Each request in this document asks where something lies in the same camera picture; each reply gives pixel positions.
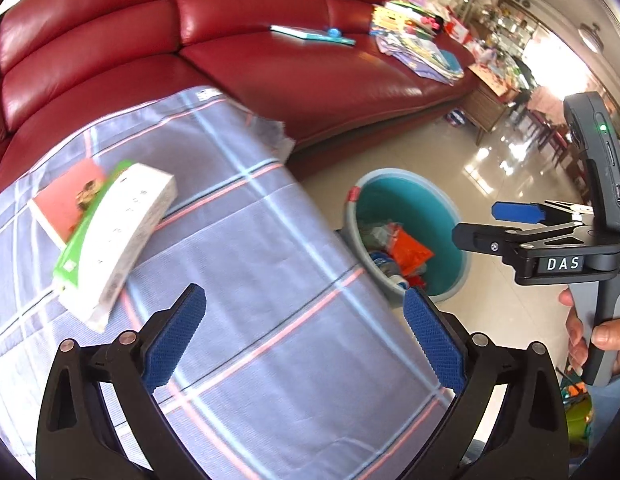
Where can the person's right hand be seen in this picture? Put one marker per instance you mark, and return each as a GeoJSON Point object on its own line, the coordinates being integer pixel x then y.
{"type": "Point", "coordinates": [577, 332]}

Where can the red paper cup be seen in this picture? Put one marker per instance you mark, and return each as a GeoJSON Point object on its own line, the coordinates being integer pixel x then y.
{"type": "Point", "coordinates": [64, 200]}

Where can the green toy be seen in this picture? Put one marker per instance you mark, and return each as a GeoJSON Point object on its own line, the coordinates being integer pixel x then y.
{"type": "Point", "coordinates": [580, 410]}

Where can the orange packet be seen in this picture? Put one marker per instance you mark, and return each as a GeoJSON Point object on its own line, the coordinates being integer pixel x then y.
{"type": "Point", "coordinates": [410, 252]}

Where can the blue ball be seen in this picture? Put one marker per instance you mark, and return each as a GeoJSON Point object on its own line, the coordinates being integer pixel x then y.
{"type": "Point", "coordinates": [334, 32]}

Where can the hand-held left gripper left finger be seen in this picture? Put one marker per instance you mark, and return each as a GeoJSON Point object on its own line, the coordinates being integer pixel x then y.
{"type": "Point", "coordinates": [172, 340]}

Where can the teal waste bin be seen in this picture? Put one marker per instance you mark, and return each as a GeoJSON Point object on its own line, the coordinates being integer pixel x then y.
{"type": "Point", "coordinates": [440, 240]}

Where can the red leather sofa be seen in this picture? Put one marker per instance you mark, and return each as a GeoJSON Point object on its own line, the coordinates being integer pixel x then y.
{"type": "Point", "coordinates": [270, 75]}

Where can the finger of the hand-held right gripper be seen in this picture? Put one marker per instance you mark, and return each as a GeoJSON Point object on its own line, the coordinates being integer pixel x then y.
{"type": "Point", "coordinates": [515, 211]}
{"type": "Point", "coordinates": [482, 237]}

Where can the green and white carton box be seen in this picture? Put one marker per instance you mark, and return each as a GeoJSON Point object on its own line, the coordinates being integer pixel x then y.
{"type": "Point", "coordinates": [114, 240]}

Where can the teal thin book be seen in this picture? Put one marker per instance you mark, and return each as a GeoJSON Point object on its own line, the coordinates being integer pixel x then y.
{"type": "Point", "coordinates": [302, 32]}

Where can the ceiling lamp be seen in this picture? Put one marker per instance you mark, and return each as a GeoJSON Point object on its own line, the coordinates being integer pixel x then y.
{"type": "Point", "coordinates": [591, 37]}

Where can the pile of colourful books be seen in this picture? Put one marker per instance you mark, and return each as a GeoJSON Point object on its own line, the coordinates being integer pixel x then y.
{"type": "Point", "coordinates": [420, 40]}

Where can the wooden side table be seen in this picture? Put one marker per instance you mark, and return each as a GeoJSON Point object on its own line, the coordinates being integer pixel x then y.
{"type": "Point", "coordinates": [490, 100]}

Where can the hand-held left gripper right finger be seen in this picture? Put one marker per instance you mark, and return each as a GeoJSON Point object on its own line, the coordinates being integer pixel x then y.
{"type": "Point", "coordinates": [433, 340]}

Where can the grey checked cloth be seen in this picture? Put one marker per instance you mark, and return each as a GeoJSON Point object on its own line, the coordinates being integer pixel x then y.
{"type": "Point", "coordinates": [250, 240]}

